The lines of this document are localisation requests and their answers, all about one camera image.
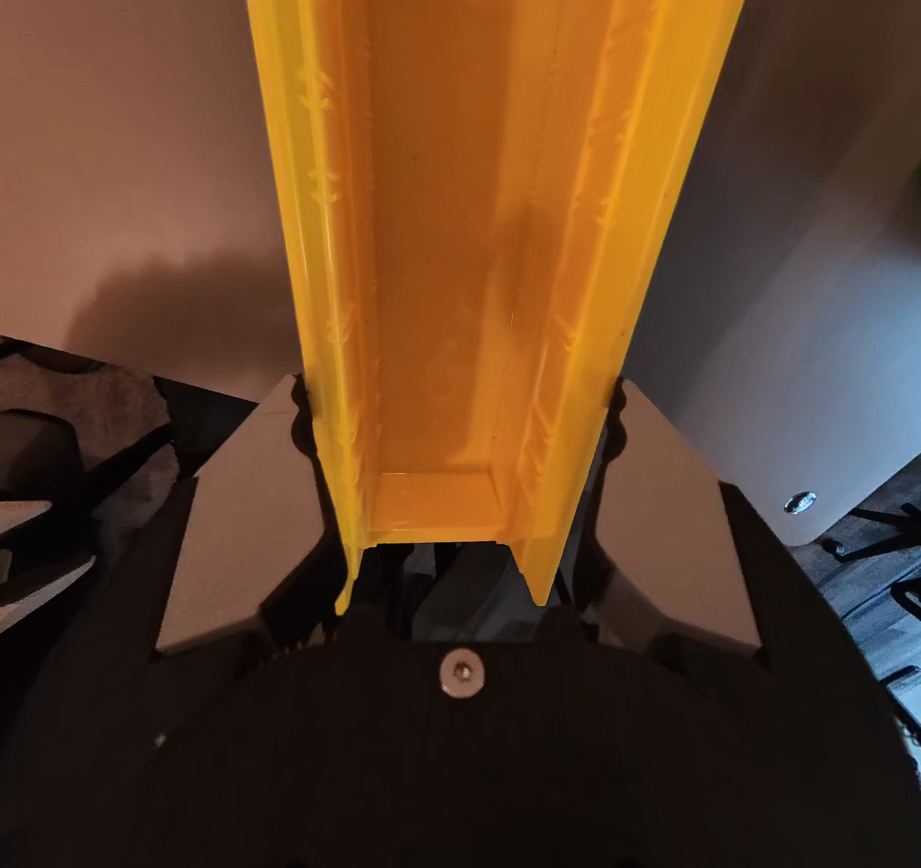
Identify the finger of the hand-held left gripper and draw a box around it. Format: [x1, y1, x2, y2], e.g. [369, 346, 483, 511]
[0, 498, 55, 536]
[0, 553, 99, 633]

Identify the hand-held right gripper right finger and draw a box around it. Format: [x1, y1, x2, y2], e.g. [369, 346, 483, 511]
[574, 377, 764, 656]

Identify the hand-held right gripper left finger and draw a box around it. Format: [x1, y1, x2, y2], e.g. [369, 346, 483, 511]
[153, 373, 350, 656]

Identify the yellow plastic bin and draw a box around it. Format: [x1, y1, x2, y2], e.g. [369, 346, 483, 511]
[237, 0, 764, 613]

